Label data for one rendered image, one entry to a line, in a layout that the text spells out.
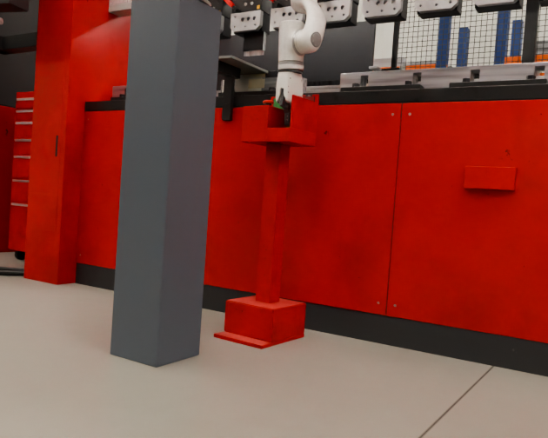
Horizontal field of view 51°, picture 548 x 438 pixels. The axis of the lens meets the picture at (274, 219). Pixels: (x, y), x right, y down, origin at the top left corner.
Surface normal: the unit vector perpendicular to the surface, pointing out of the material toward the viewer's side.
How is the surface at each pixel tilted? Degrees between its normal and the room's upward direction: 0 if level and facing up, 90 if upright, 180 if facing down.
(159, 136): 90
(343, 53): 90
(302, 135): 90
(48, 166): 90
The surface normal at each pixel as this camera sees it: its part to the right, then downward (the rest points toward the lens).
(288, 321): 0.81, 0.07
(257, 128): -0.58, -0.01
